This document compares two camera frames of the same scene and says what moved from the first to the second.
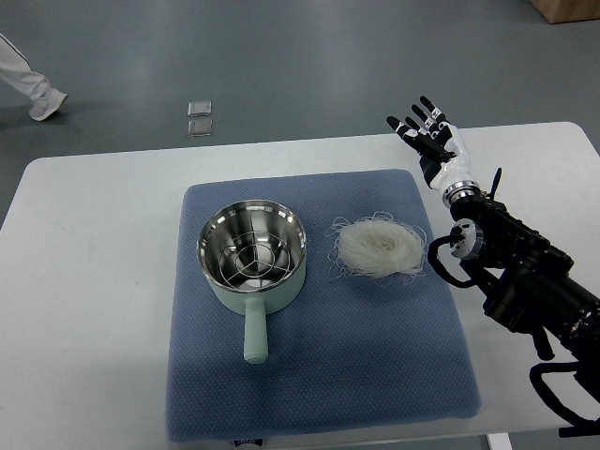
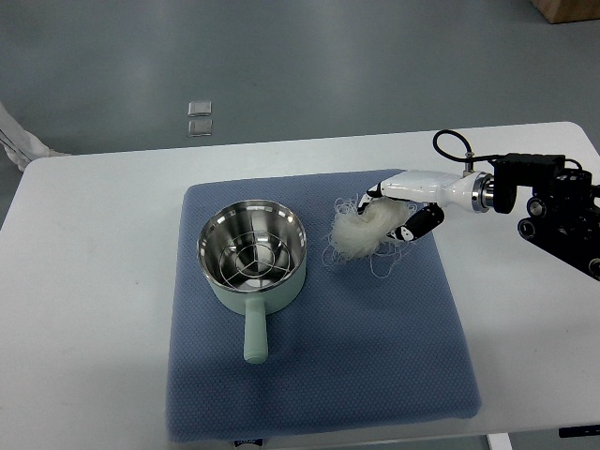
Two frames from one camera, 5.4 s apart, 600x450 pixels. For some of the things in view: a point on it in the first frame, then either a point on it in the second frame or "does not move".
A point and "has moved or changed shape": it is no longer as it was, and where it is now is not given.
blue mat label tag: x=256 y=442 does not move
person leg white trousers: x=17 y=74 to x=21 y=144
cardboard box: x=563 y=11 does not move
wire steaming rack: x=254 y=260 does not move
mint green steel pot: x=252 y=256 does not move
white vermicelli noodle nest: x=381 y=247 has moved or changed shape
